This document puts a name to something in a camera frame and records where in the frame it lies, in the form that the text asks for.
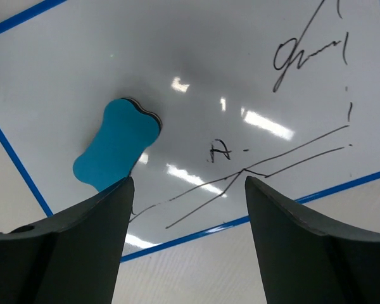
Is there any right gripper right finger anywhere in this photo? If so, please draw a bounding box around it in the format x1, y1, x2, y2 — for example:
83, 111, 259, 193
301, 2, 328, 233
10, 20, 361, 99
244, 176, 380, 303

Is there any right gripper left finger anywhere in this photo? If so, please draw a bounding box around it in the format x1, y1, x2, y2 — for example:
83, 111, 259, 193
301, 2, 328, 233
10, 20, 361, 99
0, 177, 134, 303

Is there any blue foam whiteboard eraser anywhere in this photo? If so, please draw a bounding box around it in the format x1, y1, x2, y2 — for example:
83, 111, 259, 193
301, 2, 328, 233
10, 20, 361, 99
73, 98, 162, 192

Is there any blue-framed small whiteboard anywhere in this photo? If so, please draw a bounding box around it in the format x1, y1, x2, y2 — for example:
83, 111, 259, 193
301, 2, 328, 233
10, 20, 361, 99
0, 1, 380, 260

